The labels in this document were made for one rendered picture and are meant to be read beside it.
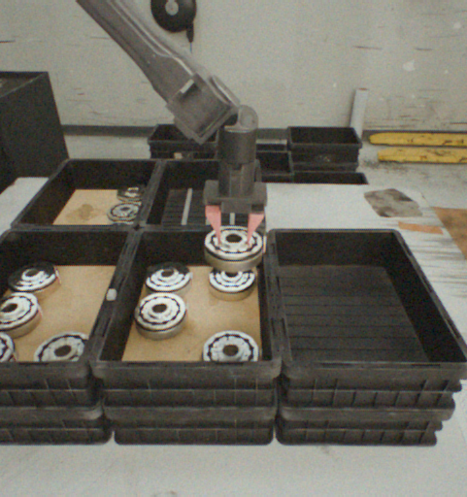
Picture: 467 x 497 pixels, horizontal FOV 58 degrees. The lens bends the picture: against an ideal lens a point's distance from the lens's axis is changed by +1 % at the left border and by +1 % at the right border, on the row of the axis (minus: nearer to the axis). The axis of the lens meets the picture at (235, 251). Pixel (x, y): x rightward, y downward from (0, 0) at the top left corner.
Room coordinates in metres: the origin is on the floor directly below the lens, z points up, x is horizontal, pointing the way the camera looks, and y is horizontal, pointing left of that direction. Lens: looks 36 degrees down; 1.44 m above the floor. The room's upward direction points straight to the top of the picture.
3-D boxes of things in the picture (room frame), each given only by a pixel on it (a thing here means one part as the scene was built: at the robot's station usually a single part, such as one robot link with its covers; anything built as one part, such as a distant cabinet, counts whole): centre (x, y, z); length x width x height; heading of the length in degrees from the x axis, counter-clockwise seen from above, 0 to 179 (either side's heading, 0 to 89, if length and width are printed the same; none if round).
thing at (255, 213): (0.60, -0.01, 1.08); 0.07 x 0.07 x 0.09; 89
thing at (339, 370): (0.61, -0.22, 0.92); 0.40 x 0.30 x 0.02; 0
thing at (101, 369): (0.61, 0.08, 0.92); 0.40 x 0.30 x 0.02; 0
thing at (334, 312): (0.61, -0.22, 0.87); 0.40 x 0.30 x 0.11; 0
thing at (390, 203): (1.34, -0.57, 0.71); 0.22 x 0.19 x 0.01; 177
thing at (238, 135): (0.61, 0.00, 1.21); 0.07 x 0.06 x 0.07; 175
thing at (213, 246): (0.60, 0.00, 1.03); 0.10 x 0.10 x 0.01
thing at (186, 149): (2.39, 0.29, 0.37); 0.40 x 0.30 x 0.45; 87
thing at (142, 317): (0.61, 0.15, 0.86); 0.10 x 0.10 x 0.01
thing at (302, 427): (0.61, -0.22, 0.76); 0.40 x 0.30 x 0.12; 0
